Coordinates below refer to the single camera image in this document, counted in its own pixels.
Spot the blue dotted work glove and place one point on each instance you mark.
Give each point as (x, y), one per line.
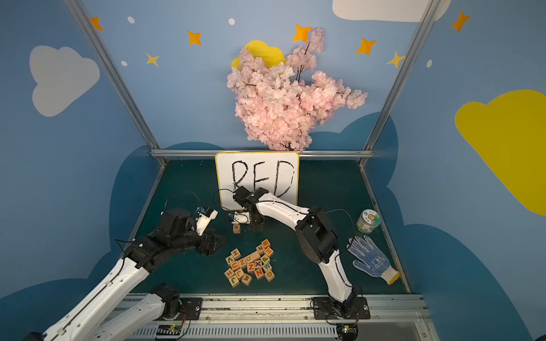
(371, 260)

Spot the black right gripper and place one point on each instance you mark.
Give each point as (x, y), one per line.
(254, 217)

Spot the wooden block pile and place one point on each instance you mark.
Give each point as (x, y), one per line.
(254, 266)

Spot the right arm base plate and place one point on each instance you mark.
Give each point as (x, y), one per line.
(326, 308)

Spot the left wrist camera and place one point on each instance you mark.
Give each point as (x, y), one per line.
(205, 215)

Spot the aluminium front rail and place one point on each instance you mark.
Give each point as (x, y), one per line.
(289, 317)

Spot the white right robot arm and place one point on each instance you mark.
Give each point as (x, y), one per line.
(317, 238)

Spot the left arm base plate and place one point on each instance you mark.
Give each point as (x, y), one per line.
(184, 308)

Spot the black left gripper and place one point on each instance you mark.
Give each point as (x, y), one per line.
(209, 242)

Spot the whiteboard with word RED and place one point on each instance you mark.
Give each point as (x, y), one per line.
(277, 172)

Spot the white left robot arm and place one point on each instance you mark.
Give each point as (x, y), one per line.
(176, 232)

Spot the pink cherry blossom tree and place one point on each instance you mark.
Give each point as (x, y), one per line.
(280, 104)

